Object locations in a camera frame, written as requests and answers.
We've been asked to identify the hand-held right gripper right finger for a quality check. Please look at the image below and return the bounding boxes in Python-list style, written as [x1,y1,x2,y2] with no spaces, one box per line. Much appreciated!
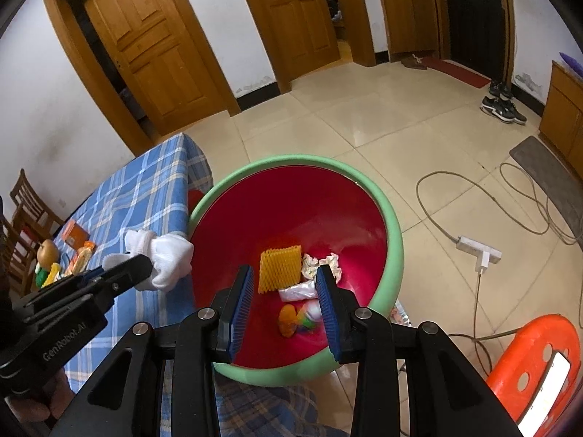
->
[316,265,524,437]

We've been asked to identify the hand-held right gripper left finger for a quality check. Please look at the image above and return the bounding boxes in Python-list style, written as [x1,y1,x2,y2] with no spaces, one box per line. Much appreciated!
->
[48,264,255,437]

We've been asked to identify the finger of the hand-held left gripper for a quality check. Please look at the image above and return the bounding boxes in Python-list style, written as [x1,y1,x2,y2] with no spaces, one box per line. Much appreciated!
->
[25,269,105,303]
[73,254,154,303]

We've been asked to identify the white sock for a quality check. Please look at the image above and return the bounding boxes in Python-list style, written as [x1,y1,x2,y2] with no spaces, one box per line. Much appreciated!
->
[122,230,195,293]
[102,254,134,275]

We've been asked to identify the small yellow foam net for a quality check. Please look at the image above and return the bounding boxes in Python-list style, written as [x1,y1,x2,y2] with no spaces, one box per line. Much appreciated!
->
[42,261,63,288]

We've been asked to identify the orange snack packet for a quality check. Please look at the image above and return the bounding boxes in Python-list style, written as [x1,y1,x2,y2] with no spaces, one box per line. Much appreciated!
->
[67,241,95,276]

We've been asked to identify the orange knit sock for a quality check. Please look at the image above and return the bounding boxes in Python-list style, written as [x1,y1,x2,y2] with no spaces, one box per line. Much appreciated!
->
[278,305,301,338]

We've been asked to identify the orange cardboard box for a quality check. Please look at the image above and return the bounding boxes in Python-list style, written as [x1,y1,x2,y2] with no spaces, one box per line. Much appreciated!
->
[62,220,90,245]

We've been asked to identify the large yellow foam net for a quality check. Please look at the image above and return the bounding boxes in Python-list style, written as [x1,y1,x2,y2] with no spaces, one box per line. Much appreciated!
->
[258,245,302,295]

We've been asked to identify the red bin with green rim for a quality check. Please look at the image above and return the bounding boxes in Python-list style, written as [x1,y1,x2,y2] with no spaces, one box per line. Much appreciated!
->
[186,155,405,389]

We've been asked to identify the person's left hand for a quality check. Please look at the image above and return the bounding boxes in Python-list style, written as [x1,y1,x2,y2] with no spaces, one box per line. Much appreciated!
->
[7,366,74,422]

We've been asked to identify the colourful crumpled wrapper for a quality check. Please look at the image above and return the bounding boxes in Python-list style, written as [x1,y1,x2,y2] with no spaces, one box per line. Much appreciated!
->
[298,301,323,332]

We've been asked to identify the clear plastic bag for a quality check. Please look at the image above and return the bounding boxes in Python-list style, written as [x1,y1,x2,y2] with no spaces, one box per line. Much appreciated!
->
[278,281,318,303]

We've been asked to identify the printed plastic bag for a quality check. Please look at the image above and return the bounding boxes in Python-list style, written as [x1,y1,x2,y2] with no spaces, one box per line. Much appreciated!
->
[386,299,414,327]

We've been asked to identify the blue plaid tablecloth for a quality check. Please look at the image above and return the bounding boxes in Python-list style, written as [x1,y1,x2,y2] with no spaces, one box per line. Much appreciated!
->
[51,133,331,437]

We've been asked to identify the white power strip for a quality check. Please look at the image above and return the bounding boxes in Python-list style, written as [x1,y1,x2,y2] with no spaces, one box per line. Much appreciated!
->
[456,235,502,265]

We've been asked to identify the orange plastic stool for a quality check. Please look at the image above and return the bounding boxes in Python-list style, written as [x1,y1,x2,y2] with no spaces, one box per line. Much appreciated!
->
[485,313,583,437]

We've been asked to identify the panelled wooden door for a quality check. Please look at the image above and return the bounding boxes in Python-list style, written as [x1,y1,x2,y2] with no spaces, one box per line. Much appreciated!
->
[83,0,216,136]
[255,0,342,82]

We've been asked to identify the white phone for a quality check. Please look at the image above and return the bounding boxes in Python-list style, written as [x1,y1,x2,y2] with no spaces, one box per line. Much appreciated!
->
[517,350,571,437]

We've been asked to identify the grey floor mat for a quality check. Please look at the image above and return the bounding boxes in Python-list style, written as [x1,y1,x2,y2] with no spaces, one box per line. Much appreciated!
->
[509,135,583,240]

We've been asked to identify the brown slippers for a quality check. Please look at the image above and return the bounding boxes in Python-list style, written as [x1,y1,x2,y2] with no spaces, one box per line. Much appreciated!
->
[400,53,429,71]

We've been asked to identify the black sneaker pair white soles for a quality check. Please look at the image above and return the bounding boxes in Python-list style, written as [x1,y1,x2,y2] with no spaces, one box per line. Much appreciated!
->
[480,95,528,125]

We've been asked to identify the red doormat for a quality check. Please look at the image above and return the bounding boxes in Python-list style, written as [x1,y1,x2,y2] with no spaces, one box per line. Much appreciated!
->
[426,57,492,89]

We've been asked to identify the dark shoe pair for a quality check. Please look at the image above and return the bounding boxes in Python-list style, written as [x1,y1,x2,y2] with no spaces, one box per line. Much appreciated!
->
[489,80,514,101]

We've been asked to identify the wooden cabinet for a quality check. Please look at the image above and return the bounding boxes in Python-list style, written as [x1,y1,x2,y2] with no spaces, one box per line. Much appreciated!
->
[538,60,583,171]

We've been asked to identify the dark entrance door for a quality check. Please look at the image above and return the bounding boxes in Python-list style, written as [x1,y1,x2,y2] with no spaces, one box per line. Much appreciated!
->
[426,0,517,80]

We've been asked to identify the purple object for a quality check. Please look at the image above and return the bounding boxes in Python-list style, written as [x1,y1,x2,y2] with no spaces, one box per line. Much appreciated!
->
[559,51,583,77]

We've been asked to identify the thin charger cable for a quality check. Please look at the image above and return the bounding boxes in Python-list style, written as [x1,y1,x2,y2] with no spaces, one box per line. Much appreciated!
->
[444,273,495,374]

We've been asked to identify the grey extension cable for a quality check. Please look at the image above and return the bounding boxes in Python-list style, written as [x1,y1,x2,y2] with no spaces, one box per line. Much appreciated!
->
[416,162,583,247]

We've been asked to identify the wooden door frame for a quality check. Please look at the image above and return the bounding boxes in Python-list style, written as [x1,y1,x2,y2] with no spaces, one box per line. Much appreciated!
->
[230,0,376,95]
[43,0,242,158]

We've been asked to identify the low wooden wall panel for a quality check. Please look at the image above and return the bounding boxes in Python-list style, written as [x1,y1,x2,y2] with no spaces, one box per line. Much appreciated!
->
[377,0,439,63]

